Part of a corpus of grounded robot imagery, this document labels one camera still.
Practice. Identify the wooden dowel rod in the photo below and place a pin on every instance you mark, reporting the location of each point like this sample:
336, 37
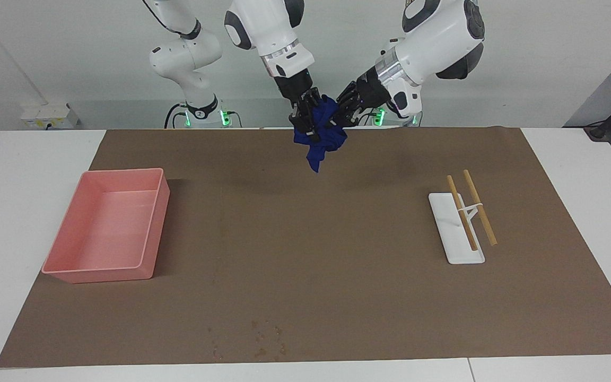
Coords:
490, 233
469, 233

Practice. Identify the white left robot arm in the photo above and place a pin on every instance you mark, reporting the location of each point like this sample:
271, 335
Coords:
443, 26

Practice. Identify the white power strip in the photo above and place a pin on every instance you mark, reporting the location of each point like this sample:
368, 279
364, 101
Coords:
45, 114

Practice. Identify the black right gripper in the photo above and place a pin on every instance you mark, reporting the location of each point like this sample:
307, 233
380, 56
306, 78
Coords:
297, 87

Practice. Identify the white towel rack base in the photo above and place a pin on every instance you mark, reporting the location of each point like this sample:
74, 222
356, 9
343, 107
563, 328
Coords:
456, 244

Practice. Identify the blue towel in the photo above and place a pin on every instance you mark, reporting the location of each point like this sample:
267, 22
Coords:
321, 143

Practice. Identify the pink plastic bin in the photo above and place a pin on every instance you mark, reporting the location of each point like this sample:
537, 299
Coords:
104, 233

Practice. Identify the brown table mat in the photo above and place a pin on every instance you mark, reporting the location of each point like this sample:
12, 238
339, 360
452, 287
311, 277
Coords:
311, 254

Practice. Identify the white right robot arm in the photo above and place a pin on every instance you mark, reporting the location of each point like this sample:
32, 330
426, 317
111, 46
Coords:
194, 58

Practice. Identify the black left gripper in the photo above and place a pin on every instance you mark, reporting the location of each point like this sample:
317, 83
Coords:
374, 87

